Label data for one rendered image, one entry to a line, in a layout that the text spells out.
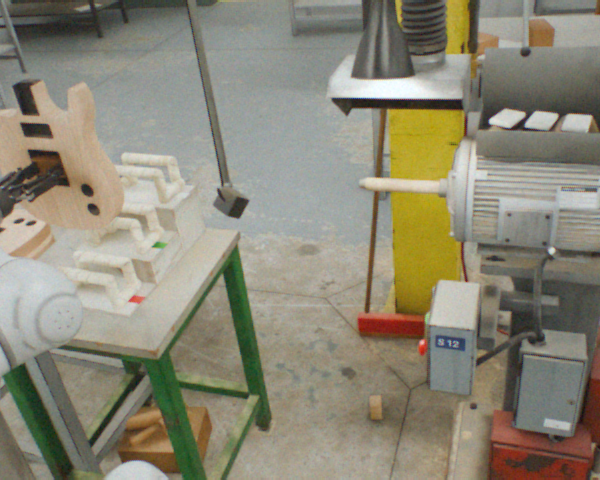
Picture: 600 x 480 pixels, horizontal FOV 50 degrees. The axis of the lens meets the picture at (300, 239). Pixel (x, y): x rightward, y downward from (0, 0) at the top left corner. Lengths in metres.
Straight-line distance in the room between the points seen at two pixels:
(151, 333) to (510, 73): 1.10
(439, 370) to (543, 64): 0.70
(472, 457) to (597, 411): 0.50
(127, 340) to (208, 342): 1.37
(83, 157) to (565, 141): 1.10
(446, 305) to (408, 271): 1.43
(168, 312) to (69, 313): 0.89
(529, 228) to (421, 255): 1.36
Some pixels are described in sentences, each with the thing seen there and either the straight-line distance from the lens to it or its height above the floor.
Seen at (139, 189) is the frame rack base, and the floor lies 1.10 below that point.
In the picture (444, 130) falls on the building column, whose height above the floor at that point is 1.00.
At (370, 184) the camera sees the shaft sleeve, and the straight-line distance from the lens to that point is 1.60.
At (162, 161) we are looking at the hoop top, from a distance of 2.02.
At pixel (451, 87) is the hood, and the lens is 1.45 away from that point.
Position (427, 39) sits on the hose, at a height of 1.60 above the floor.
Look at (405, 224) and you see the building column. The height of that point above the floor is 0.57.
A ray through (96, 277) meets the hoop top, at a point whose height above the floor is 1.05.
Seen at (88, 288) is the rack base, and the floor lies 0.94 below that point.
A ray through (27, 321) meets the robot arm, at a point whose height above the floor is 1.51.
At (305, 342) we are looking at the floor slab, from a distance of 3.02.
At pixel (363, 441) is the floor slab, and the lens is 2.61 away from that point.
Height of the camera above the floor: 2.03
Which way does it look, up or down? 33 degrees down
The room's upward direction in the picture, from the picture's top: 7 degrees counter-clockwise
